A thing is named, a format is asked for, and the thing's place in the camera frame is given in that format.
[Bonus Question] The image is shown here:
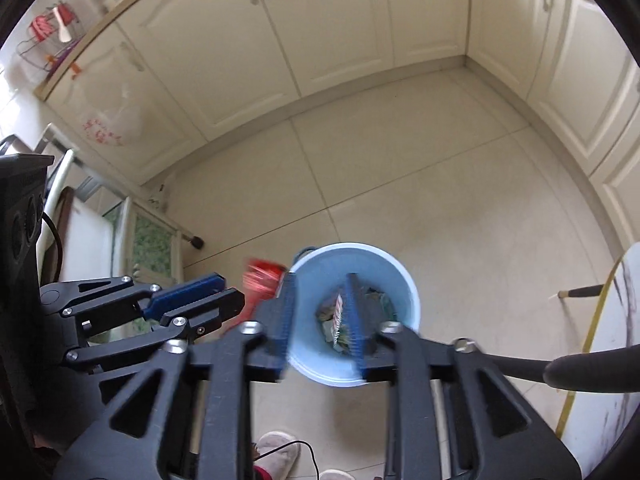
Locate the red white printed packet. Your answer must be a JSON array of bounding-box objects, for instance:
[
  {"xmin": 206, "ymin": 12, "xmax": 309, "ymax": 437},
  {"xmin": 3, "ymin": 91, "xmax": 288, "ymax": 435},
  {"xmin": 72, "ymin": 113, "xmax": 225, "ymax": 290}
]
[{"xmin": 332, "ymin": 292, "xmax": 348, "ymax": 346}]

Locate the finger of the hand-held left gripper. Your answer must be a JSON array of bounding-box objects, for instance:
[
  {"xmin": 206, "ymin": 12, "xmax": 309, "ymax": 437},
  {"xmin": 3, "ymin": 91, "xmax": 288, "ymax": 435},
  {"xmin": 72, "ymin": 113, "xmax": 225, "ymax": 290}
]
[
  {"xmin": 62, "ymin": 287, "xmax": 247, "ymax": 376},
  {"xmin": 40, "ymin": 272, "xmax": 226, "ymax": 322}
]

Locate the blue plastic waste bin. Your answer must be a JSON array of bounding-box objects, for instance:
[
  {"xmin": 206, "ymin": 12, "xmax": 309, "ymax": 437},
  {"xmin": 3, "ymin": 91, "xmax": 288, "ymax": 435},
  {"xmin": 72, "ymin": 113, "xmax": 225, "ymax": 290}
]
[{"xmin": 285, "ymin": 242, "xmax": 421, "ymax": 387}]

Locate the thin black cable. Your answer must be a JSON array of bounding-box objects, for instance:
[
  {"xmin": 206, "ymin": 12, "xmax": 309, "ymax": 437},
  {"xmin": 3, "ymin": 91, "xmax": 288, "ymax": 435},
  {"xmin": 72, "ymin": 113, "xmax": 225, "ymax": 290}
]
[{"xmin": 252, "ymin": 440, "xmax": 321, "ymax": 480}]

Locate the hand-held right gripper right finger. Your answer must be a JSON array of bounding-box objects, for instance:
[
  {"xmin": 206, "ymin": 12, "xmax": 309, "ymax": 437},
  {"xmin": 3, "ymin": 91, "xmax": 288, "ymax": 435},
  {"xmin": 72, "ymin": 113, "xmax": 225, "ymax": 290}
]
[{"xmin": 345, "ymin": 272, "xmax": 583, "ymax": 480}]

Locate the wire rack with red utensils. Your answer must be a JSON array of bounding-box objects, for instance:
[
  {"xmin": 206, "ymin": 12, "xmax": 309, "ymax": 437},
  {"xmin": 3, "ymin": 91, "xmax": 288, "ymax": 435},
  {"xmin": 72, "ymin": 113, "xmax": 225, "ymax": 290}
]
[{"xmin": 16, "ymin": 2, "xmax": 83, "ymax": 81}]

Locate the round white marble table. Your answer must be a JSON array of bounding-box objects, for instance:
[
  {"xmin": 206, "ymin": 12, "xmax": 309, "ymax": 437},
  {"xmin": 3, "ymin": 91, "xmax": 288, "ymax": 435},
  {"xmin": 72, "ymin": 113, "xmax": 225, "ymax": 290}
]
[{"xmin": 487, "ymin": 240, "xmax": 640, "ymax": 463}]

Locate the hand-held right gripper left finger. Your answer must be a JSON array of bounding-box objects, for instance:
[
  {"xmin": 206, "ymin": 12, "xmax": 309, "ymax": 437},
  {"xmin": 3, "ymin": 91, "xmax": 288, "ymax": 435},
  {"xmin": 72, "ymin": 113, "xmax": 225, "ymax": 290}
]
[{"xmin": 52, "ymin": 270, "xmax": 298, "ymax": 480}]

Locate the white red-printed plastic bag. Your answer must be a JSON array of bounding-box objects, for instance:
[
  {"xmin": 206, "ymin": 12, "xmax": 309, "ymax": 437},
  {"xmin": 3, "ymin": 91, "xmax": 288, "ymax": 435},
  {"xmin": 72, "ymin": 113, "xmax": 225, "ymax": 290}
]
[{"xmin": 79, "ymin": 80, "xmax": 145, "ymax": 148}]

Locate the red dotted packet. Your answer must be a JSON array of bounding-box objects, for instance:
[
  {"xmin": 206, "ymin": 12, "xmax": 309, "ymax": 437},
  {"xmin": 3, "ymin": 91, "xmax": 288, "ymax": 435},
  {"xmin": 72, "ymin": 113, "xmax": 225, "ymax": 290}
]
[{"xmin": 222, "ymin": 259, "xmax": 287, "ymax": 333}]

